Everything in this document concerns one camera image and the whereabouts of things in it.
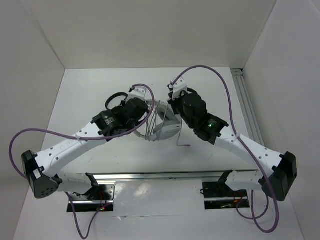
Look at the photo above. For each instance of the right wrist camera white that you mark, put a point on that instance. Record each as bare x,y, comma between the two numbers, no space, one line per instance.
176,88

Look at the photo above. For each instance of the aluminium rail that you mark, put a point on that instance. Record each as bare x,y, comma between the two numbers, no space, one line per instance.
158,176
250,118

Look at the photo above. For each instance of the aluminium rail right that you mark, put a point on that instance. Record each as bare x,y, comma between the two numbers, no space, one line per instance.
250,118

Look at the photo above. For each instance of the black headphones left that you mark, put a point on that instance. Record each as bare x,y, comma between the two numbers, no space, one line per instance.
113,99

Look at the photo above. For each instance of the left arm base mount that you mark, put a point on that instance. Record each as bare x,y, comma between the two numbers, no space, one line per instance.
103,200

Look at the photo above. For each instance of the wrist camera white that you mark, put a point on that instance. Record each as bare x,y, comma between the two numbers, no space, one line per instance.
176,88
138,92

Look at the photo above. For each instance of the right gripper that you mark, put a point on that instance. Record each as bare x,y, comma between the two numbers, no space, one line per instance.
173,102

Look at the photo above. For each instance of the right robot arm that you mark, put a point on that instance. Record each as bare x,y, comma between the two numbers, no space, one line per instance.
277,171

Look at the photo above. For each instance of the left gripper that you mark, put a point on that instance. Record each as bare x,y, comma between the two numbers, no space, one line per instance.
122,106

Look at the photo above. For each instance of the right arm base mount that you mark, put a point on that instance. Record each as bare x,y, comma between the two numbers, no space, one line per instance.
218,196

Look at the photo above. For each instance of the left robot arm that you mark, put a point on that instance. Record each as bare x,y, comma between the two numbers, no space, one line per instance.
43,169

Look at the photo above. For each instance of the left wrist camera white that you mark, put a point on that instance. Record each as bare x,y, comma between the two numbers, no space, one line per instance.
138,92

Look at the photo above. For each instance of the aluminium rail front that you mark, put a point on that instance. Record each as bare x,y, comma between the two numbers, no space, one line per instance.
158,176

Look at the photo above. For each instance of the white grey headphones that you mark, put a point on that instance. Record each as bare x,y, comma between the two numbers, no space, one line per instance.
170,126

